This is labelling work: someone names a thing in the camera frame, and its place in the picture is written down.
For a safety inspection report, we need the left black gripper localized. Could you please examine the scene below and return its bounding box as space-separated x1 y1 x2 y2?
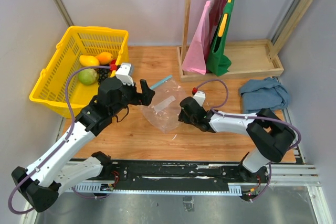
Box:
110 78 155 116

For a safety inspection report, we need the clear zip top bag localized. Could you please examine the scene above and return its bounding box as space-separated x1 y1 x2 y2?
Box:
141 75 186 133

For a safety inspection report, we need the green cabbage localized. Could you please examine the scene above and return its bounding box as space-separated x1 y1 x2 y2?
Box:
78 68 98 86

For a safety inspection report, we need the yellow plastic basket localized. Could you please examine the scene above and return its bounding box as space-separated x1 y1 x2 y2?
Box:
29 26 129 119

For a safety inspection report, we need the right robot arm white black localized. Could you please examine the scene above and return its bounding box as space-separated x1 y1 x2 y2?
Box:
178 97 296 182

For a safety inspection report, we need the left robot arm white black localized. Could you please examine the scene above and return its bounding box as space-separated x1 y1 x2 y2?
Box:
11 77 155 212

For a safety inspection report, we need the pink hanging bag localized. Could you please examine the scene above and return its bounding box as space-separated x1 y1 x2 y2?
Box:
182 1 211 75

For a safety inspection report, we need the green hanging bag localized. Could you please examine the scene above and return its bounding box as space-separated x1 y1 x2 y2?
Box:
206 0 235 77

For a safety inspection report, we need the dark red hanging bag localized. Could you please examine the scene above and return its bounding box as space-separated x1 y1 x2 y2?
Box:
209 0 226 35

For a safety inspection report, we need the red apple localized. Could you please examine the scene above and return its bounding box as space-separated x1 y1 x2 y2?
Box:
110 60 117 71

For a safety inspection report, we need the black grape bunch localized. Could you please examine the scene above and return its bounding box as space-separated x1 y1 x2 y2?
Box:
97 67 111 85

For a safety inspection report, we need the orange yellow mango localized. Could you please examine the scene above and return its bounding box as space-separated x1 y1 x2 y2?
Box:
96 52 114 65

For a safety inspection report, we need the blue crumpled cloth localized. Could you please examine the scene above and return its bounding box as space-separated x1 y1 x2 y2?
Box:
238 77 291 113

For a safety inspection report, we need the wooden rack tray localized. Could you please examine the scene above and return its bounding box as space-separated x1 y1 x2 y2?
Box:
177 0 313 82

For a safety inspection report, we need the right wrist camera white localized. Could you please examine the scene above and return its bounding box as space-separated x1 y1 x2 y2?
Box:
192 87 206 106

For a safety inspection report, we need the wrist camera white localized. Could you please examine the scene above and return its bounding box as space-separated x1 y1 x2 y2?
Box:
192 87 206 106
115 63 134 86

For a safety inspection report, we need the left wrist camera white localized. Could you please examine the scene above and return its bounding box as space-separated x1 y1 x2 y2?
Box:
115 63 134 86

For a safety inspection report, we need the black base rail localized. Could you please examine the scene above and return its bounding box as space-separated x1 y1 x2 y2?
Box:
76 160 270 199

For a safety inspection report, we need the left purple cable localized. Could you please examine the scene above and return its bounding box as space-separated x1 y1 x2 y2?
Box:
7 64 116 214

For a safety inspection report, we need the purple cable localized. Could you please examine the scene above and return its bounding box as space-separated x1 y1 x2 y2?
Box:
7 64 116 214
195 79 302 204

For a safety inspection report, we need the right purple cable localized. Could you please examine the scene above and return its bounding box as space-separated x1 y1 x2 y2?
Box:
195 79 302 204

